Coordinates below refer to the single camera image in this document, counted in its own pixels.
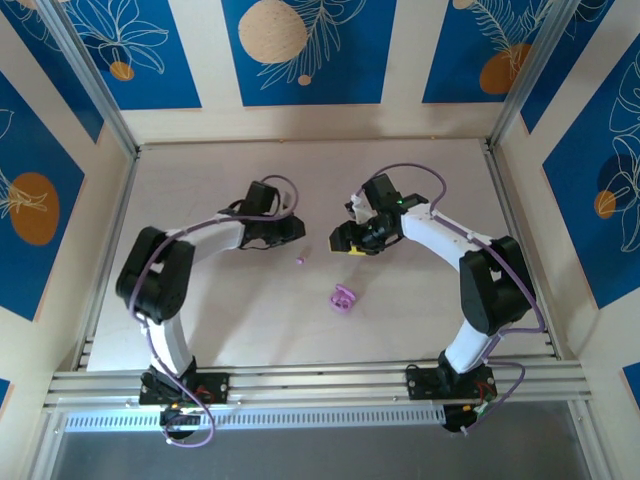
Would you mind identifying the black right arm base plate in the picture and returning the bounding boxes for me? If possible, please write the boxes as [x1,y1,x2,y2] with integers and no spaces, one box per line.
[404,367,499,401]

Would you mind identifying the aluminium table side rail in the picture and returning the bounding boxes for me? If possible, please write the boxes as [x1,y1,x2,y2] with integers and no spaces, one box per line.
[480,139,564,360]
[74,149,142,371]

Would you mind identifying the blue floral wall panel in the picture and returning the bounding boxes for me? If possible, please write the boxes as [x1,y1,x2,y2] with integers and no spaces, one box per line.
[64,0,203,111]
[221,0,398,107]
[0,69,86,322]
[422,0,561,105]
[542,47,640,310]

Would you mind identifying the aluminium frame post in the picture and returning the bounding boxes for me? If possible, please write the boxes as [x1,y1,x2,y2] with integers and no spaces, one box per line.
[487,0,616,151]
[35,0,140,157]

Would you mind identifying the grey metal sheet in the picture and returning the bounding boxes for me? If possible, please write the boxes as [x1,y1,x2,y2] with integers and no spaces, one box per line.
[29,429,601,480]

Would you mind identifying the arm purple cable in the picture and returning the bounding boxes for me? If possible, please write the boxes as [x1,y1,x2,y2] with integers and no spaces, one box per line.
[128,173,300,447]
[351,162,546,436]

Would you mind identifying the purple earbud charging case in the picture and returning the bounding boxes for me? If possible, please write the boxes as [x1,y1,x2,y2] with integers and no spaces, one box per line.
[328,283,358,313]

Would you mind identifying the aluminium mounting rail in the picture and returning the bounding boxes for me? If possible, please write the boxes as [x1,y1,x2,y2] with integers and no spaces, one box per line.
[42,358,594,414]

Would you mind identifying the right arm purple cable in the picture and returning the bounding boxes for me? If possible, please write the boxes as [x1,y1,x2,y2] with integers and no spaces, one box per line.
[351,162,546,436]

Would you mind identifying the slotted grey cable duct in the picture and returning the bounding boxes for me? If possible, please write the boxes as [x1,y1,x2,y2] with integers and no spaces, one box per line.
[63,405,447,434]

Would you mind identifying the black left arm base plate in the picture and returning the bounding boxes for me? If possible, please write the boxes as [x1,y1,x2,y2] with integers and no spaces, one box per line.
[138,372,230,406]

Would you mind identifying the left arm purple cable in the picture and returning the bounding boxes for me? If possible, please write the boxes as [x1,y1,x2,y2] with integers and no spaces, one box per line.
[128,173,300,447]

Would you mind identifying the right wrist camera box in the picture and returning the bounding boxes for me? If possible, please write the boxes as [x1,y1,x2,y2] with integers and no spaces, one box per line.
[343,193,372,225]

